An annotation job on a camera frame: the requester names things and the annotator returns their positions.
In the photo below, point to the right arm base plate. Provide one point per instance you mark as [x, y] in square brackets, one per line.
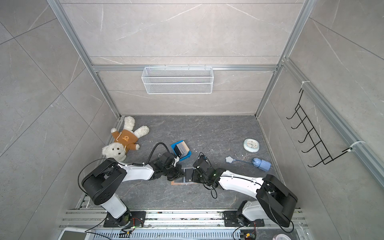
[234, 219]

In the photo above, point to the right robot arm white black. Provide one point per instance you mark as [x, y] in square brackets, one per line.
[273, 199]

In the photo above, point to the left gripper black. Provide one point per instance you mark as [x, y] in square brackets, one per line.
[180, 173]

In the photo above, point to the pink white round object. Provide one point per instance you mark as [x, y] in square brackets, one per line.
[281, 237]

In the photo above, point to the white round clock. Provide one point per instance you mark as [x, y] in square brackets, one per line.
[251, 145]

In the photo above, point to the aluminium rail front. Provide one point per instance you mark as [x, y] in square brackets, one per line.
[201, 224]

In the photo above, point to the blue card box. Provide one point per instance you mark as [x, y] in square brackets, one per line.
[182, 159]

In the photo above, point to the white teddy bear brown shirt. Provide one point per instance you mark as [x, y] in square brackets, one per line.
[124, 140]

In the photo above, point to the white wire mesh basket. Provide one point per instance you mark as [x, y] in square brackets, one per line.
[178, 80]

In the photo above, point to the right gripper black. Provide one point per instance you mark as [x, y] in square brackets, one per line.
[194, 176]

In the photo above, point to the blue dish brush toy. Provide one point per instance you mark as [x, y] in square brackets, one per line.
[258, 163]

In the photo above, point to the stack of credit cards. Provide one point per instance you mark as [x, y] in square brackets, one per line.
[181, 149]

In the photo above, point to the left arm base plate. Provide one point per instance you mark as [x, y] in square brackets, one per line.
[132, 219]

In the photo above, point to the tan leather card holder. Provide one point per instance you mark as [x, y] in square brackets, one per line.
[180, 181]

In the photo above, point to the black wire hook rack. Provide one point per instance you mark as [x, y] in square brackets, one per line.
[313, 135]

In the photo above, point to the white tablet device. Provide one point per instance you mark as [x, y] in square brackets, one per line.
[70, 233]

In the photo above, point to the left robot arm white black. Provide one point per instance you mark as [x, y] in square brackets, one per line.
[102, 183]

